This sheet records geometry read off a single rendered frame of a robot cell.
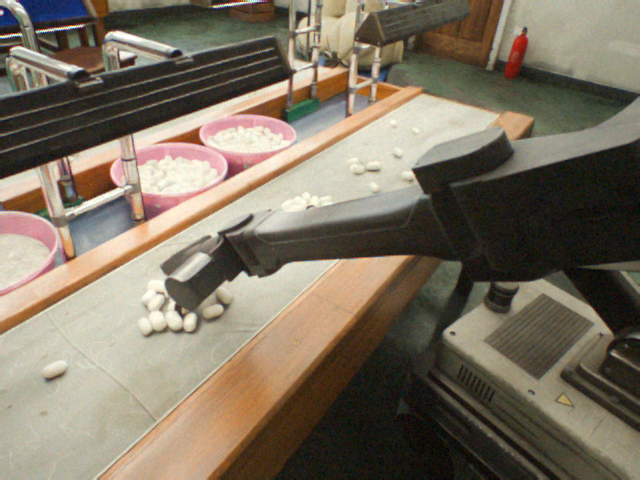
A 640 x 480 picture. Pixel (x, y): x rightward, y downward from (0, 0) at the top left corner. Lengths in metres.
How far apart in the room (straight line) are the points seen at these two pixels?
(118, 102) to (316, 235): 0.32
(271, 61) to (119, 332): 0.51
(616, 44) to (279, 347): 4.93
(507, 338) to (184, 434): 0.85
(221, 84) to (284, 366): 0.43
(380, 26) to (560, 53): 4.35
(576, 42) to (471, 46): 1.01
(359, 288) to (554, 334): 0.64
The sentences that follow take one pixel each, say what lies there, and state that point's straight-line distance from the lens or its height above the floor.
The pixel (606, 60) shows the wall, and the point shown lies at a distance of 5.41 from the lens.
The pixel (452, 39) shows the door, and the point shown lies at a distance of 5.78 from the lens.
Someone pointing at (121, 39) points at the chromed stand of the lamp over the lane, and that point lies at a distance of 0.83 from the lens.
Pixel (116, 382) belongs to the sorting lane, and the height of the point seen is 0.74.
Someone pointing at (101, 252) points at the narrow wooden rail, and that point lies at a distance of 0.94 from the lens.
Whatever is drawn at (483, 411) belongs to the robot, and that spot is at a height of 0.36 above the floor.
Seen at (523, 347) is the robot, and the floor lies 0.48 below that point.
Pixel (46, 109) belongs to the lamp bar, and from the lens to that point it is 0.63.
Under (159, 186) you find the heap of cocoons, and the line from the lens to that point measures 1.17.
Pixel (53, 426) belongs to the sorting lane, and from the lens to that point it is 0.73.
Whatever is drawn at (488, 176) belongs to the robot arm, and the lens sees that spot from 0.33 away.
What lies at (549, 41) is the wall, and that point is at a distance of 5.50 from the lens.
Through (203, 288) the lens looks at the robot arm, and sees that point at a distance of 0.64.
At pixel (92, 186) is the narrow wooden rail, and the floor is 0.72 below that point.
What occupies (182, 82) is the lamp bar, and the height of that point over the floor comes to 1.08.
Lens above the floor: 1.31
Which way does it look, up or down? 35 degrees down
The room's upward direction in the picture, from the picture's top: 5 degrees clockwise
